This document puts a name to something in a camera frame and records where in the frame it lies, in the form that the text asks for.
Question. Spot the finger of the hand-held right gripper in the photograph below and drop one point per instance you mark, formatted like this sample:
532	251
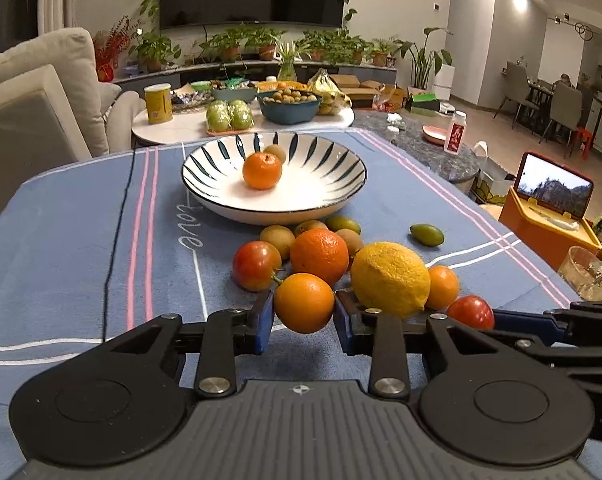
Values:
571	362
531	322

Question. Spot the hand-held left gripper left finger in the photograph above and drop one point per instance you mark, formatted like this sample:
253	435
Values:
263	321

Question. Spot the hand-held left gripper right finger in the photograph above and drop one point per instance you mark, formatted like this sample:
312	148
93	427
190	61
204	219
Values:
343	326

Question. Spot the medium orange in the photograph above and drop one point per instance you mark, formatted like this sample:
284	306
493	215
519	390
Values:
303	302

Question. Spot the small red apple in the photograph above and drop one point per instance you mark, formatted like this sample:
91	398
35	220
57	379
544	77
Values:
255	266
471	311

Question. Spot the yellow lemon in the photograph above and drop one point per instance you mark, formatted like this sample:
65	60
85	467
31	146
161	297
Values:
390	280

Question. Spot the large orange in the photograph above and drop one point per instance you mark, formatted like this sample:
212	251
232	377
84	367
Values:
319	256

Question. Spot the small orange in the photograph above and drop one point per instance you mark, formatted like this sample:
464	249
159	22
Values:
443	287

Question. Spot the small green lime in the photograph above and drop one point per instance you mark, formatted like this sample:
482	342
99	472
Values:
426	234
343	223

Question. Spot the striped ceramic bowl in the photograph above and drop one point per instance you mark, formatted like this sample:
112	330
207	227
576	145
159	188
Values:
311	190

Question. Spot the glass cup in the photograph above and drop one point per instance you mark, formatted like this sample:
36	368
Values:
581	275

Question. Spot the orange box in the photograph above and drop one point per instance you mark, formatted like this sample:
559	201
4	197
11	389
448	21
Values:
531	240

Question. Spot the tablet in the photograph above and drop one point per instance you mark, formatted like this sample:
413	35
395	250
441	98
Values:
553	185

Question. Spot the white bag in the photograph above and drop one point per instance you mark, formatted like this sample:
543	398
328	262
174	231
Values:
491	180

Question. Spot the mandarin orange with stem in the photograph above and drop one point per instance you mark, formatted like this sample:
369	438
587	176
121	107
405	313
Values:
262	172

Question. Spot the red stool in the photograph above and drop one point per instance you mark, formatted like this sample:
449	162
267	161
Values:
581	142

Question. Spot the dark marble table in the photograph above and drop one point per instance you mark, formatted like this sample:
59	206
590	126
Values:
421	152

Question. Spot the white bottle red label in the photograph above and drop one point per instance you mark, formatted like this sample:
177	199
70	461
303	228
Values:
455	135

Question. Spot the white round table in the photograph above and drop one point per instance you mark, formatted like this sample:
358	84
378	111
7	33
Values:
191	127

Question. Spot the blue bowl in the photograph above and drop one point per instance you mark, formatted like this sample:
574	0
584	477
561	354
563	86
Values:
288	112

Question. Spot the pink dish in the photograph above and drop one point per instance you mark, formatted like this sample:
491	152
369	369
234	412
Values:
436	134

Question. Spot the blue striped tablecloth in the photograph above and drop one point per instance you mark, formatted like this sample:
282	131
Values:
56	270

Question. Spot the white tissue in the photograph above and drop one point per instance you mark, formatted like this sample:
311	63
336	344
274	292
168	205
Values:
395	118

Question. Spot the grey dining chair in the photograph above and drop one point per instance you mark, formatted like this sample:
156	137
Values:
563	110
516	87

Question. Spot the pile of longans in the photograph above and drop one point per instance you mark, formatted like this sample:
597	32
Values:
293	96

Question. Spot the white round device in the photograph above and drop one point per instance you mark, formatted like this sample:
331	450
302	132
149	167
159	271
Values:
448	107

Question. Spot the green box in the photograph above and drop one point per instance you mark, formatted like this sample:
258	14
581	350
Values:
423	104

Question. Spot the bunch of bananas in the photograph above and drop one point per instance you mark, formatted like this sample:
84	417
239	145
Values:
328	90

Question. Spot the orange basket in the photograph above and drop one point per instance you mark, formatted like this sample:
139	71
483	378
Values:
281	85

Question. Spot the cardboard box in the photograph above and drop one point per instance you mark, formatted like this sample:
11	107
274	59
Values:
353	89

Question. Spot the pile of snack packets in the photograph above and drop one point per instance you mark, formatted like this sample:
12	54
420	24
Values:
191	95

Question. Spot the yellow can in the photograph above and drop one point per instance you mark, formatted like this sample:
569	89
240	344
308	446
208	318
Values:
158	105

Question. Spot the glass vase with plant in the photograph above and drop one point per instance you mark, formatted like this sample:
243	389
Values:
287	67

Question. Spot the white air purifier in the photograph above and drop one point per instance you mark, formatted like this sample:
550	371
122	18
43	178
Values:
444	82

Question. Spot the television cabinet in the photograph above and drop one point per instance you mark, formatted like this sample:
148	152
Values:
196	72

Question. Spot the row of potted plants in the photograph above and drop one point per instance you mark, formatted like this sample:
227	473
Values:
231	42

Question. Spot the tall leafy plant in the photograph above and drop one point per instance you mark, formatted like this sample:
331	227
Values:
423	55

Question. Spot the beige sofa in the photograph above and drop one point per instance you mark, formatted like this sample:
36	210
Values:
31	110

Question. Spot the red flower arrangement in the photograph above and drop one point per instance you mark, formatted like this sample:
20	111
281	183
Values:
111	45

